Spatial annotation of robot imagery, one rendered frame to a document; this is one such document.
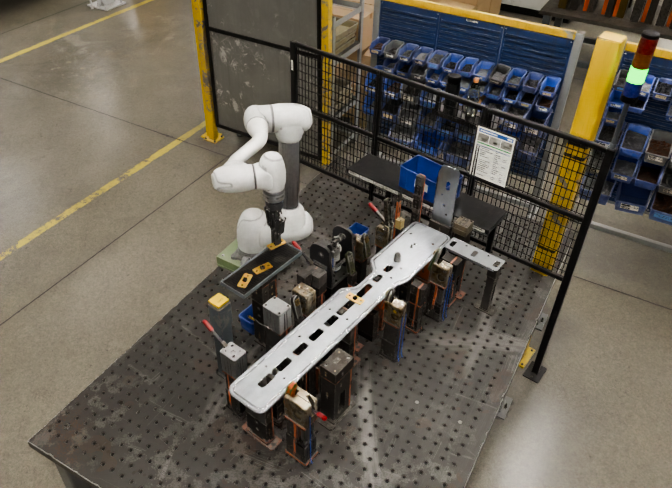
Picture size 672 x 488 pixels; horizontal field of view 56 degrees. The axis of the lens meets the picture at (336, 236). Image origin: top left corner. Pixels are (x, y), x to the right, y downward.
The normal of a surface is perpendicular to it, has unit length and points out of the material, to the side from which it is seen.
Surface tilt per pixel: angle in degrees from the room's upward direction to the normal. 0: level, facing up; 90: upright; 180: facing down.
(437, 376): 0
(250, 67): 89
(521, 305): 0
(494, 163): 90
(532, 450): 0
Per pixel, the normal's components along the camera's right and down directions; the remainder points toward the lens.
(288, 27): -0.50, 0.56
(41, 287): 0.03, -0.78
